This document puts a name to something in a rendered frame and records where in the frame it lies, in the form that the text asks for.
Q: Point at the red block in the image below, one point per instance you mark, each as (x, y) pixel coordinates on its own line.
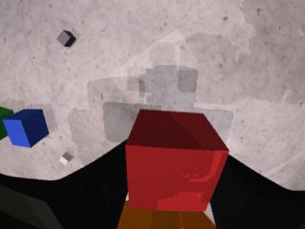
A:
(173, 161)

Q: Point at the blue block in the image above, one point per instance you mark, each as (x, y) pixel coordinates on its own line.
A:
(26, 127)

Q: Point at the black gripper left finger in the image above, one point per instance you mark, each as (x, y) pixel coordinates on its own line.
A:
(91, 198)

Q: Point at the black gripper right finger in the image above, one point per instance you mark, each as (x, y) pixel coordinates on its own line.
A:
(244, 199)

